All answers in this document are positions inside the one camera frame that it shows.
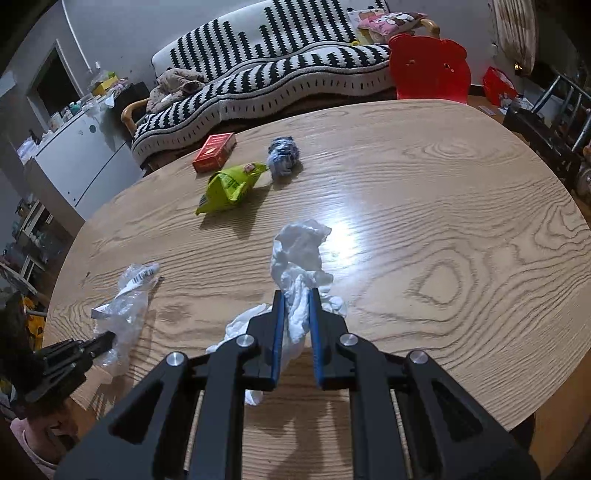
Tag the white jar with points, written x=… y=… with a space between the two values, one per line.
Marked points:
x=55 y=121

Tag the crumpled blue white wrapper ball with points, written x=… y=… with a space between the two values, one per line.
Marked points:
x=282 y=157

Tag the metal tube chair frame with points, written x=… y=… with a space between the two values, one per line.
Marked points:
x=549 y=92

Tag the person's left forearm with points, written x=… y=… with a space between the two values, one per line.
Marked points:
x=32 y=438

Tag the yellow plastic object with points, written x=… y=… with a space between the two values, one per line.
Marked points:
x=34 y=323

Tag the beige patterned curtain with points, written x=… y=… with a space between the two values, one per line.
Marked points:
x=515 y=32

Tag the red paper bag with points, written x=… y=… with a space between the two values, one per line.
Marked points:
x=498 y=85

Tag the red cigarette box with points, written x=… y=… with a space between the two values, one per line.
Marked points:
x=214 y=152

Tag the white tissue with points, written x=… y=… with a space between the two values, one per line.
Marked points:
x=300 y=258

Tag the white cabinet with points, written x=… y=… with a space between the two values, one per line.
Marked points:
x=87 y=157

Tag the black side table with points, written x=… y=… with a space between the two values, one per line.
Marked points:
x=134 y=92

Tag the black chair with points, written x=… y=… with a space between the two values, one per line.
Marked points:
x=531 y=129

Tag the clear plastic bag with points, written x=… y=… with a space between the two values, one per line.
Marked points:
x=129 y=314

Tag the white storage shelf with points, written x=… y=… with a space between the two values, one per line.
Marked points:
x=27 y=230

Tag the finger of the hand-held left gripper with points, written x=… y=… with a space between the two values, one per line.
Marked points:
x=99 y=344

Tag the red plastic chair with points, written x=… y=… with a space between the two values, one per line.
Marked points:
x=429 y=69

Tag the wooden frame sofa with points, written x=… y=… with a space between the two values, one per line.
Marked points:
x=131 y=113

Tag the black white striped sofa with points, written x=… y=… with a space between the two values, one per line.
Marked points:
x=277 y=87

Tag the brown crumpled cloth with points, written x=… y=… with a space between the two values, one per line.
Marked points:
x=175 y=85

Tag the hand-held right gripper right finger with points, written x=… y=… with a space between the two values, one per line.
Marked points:
x=315 y=341

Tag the green snack bag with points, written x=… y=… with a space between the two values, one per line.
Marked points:
x=226 y=187

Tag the yellow box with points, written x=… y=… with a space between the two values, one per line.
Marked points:
x=104 y=85

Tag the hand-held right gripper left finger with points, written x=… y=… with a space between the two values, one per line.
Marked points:
x=278 y=341

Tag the pink printed cushion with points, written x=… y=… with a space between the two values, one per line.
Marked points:
x=392 y=21

